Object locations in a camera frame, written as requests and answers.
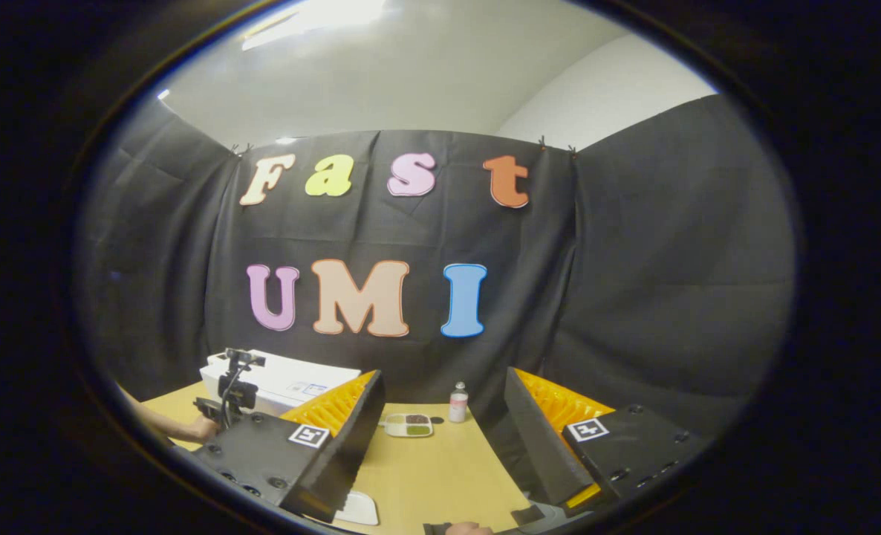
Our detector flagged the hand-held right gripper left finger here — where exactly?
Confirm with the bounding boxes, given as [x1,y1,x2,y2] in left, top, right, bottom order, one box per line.
[195,369,386,522]

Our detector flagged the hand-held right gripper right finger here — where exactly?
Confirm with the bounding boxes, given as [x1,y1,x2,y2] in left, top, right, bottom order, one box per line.
[504,366,709,513]

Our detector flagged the white microwave oven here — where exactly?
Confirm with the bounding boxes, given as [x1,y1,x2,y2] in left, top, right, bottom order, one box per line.
[200,349,362,417]

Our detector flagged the white square plate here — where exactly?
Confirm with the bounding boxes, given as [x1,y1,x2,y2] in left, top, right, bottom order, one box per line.
[334,490,380,527]

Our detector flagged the white divided seasoning dish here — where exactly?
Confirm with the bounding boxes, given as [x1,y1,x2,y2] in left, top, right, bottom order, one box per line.
[383,413,434,438]

